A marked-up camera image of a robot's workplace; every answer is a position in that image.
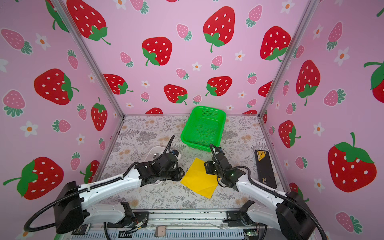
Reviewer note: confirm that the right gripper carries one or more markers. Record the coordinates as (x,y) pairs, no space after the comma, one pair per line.
(208,167)

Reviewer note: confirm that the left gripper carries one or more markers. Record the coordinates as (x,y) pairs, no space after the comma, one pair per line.
(180,174)

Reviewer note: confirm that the white rectangular tray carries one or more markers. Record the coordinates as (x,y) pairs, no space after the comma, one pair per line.
(156,153)

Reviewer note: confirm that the yellow paper napkin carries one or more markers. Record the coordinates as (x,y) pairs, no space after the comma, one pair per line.
(197,180)

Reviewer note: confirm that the green plastic basket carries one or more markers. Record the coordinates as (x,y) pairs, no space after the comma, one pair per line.
(204,127)

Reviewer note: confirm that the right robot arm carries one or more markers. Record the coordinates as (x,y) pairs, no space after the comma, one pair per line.
(286,212)

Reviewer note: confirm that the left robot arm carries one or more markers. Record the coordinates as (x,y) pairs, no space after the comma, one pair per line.
(80,205)

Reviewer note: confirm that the black box yellow label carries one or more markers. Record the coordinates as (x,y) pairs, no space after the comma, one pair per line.
(265,169)

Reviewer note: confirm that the small pink block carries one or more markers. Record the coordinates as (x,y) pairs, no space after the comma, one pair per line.
(160,231)

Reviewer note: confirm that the small black card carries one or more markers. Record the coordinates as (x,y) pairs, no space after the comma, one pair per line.
(82,230)

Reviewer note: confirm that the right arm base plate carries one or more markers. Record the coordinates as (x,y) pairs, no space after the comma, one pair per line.
(235,218)

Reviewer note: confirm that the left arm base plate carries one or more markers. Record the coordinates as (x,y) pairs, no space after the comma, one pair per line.
(139,220)

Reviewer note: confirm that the aluminium rail frame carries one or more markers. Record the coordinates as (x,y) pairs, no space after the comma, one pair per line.
(197,224)

